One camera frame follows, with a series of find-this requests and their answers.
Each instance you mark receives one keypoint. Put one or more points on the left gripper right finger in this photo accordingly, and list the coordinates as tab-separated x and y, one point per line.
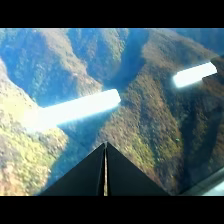
130	178

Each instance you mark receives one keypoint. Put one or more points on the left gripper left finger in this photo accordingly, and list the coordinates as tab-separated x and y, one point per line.
83	178

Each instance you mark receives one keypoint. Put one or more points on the silver frame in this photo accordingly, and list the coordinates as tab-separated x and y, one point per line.
210	188

